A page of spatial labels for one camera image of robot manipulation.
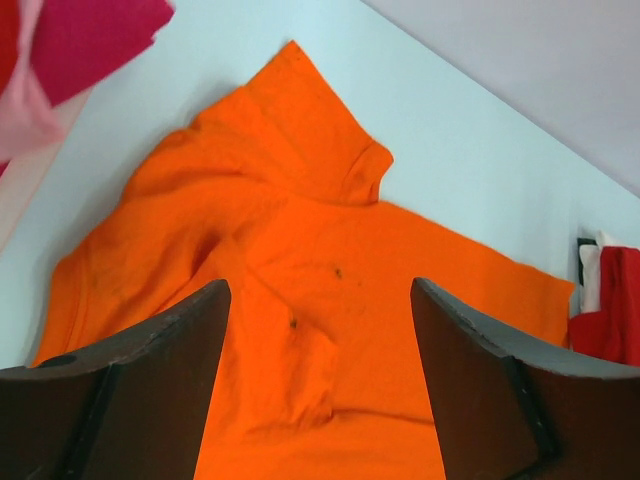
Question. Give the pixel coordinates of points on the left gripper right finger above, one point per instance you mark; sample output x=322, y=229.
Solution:
x=507, y=405

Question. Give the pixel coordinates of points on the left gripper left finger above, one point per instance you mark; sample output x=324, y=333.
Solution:
x=132, y=406

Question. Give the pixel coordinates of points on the orange t shirt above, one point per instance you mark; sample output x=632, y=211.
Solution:
x=275, y=188

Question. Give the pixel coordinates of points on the folded red t shirt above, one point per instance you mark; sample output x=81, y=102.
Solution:
x=612, y=332

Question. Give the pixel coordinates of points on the folded white t shirt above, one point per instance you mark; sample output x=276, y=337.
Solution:
x=589, y=252

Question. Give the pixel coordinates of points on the pink t shirt in basket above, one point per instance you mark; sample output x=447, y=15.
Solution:
x=51, y=51

